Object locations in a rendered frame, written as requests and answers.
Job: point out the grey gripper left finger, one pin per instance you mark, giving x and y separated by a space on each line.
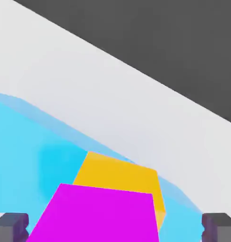
7 229

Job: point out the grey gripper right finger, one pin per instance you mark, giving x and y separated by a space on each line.
221 229

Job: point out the small magenta cube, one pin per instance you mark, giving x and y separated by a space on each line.
96 215

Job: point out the small yellow cube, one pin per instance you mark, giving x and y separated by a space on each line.
117 174

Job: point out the large light blue box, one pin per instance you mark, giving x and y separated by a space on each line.
22 151

